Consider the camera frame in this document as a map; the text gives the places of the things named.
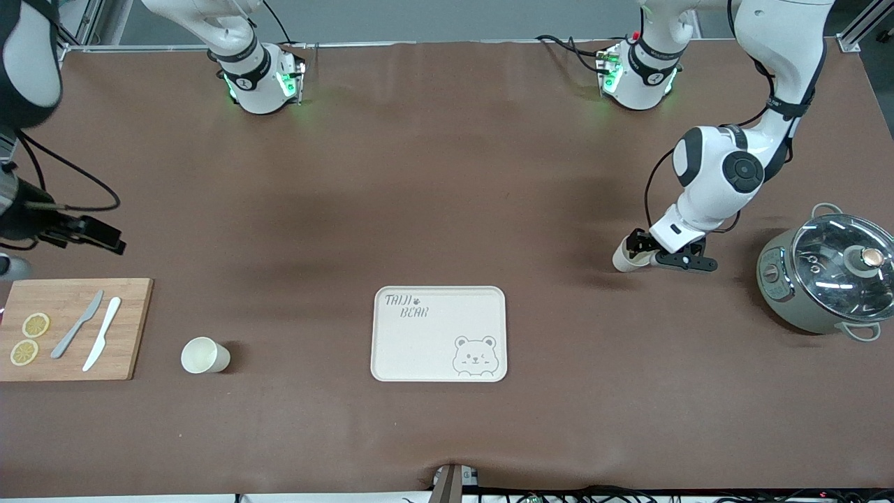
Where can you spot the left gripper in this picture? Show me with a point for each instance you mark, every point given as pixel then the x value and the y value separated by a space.
pixel 638 242

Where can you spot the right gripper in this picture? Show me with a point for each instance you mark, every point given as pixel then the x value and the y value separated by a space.
pixel 22 218

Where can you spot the white plastic cup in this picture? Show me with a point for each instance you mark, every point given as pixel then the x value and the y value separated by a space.
pixel 624 262
pixel 204 356

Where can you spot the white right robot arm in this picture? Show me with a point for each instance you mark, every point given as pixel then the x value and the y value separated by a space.
pixel 28 63

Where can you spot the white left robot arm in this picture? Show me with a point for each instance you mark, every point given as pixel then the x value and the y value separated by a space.
pixel 712 175

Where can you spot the cream bear print tray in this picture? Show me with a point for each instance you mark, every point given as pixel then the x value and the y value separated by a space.
pixel 419 342

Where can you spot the grey plastic knife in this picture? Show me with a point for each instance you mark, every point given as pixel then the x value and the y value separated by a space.
pixel 84 314

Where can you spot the white plastic knife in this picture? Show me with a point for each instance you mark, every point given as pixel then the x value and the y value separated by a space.
pixel 105 332

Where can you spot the yellow lemon slice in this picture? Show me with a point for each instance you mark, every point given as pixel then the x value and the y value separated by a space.
pixel 35 325
pixel 24 352

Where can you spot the bamboo cutting board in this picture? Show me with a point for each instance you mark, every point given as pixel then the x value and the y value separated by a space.
pixel 133 328

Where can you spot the green electric cooking pot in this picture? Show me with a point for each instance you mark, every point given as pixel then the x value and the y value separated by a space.
pixel 779 293

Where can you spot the glass pot lid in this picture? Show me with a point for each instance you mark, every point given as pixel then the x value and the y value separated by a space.
pixel 831 265

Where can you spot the brown table cover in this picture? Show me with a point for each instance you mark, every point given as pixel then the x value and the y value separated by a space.
pixel 419 175

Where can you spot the aluminium frame post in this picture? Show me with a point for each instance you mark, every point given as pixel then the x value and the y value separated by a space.
pixel 862 28
pixel 84 28

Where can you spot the grey metal bracket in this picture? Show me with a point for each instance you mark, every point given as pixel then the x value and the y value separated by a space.
pixel 448 483

